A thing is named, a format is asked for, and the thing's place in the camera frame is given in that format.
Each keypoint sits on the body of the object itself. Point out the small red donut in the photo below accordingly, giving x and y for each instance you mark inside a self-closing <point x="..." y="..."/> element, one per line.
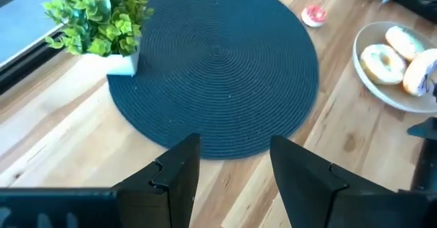
<point x="307" y="19"/>

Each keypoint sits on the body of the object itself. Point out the large green frosted donut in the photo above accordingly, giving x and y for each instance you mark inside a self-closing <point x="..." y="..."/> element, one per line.
<point x="406" y="45"/>

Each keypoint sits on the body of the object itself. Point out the beige plate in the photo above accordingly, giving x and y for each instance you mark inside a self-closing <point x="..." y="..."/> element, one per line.
<point x="382" y="91"/>

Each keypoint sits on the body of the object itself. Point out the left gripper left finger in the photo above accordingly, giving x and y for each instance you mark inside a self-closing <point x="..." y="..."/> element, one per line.
<point x="170" y="194"/>

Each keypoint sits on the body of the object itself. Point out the small green potted plant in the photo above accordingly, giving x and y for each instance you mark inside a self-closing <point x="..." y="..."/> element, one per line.
<point x="99" y="20"/>

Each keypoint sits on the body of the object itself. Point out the large pink frosted donut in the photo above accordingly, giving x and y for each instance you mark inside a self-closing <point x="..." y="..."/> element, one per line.
<point x="416" y="74"/>

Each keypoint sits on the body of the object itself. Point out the large white frosted donut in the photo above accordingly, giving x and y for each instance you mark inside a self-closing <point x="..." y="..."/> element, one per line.
<point x="370" y="67"/>

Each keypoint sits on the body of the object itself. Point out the round black woven placemat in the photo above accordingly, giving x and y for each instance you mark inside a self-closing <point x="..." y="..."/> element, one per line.
<point x="218" y="67"/>

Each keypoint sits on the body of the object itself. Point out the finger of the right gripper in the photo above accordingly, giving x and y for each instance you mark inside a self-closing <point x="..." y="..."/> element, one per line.
<point x="428" y="159"/>

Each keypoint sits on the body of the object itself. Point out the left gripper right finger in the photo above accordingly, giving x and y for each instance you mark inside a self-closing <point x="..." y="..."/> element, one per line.
<point x="307" y="200"/>

